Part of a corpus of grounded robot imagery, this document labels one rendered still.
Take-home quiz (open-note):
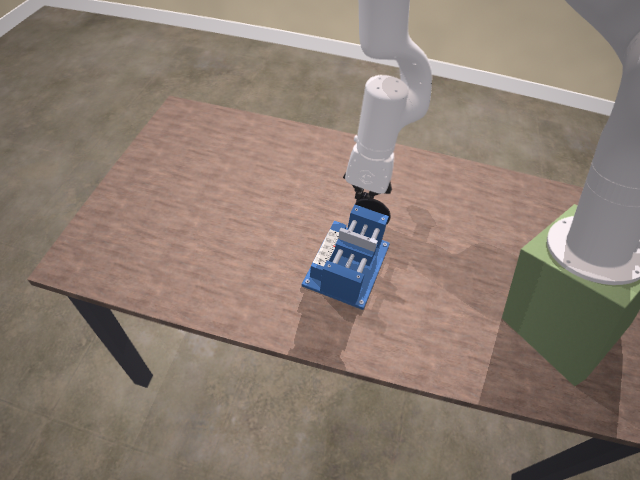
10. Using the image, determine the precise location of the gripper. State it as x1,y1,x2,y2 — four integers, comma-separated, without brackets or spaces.
343,144,394,202

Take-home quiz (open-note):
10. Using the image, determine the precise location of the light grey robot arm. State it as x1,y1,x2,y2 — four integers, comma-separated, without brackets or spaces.
354,0,640,285

